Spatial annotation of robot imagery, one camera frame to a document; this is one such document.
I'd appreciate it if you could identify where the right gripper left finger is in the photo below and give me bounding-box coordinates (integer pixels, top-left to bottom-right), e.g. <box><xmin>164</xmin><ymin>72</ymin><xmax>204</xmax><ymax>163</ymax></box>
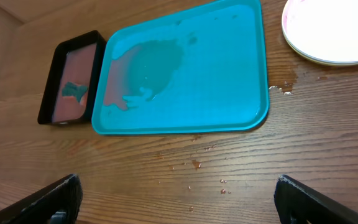
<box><xmin>0</xmin><ymin>174</ymin><xmax>83</xmax><ymax>224</ymax></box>

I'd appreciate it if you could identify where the teal plastic tray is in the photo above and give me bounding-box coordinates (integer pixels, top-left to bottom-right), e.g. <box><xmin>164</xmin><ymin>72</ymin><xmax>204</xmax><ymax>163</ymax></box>
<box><xmin>91</xmin><ymin>0</ymin><xmax>269</xmax><ymax>135</ymax></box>

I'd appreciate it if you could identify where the black rectangular sponge tray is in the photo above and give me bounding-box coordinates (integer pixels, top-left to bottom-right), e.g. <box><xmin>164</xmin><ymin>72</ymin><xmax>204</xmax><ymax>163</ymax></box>
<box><xmin>37</xmin><ymin>30</ymin><xmax>106</xmax><ymax>125</ymax></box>

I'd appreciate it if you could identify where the white plate with sauce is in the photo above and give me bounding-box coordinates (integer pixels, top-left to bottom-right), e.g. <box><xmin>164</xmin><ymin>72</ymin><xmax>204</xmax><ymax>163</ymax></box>
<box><xmin>282</xmin><ymin>0</ymin><xmax>358</xmax><ymax>62</ymax></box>

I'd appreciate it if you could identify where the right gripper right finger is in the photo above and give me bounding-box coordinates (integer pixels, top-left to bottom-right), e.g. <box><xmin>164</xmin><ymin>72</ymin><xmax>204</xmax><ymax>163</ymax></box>
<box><xmin>274</xmin><ymin>175</ymin><xmax>358</xmax><ymax>224</ymax></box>

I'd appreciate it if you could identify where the light blue plate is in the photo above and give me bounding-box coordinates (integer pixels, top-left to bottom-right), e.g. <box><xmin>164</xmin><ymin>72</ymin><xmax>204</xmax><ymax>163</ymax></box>
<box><xmin>284</xmin><ymin>36</ymin><xmax>358</xmax><ymax>67</ymax></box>

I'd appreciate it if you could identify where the green and orange sponge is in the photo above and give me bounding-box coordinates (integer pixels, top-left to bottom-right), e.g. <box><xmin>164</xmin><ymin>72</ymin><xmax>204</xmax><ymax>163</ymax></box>
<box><xmin>62</xmin><ymin>82</ymin><xmax>88</xmax><ymax>106</ymax></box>

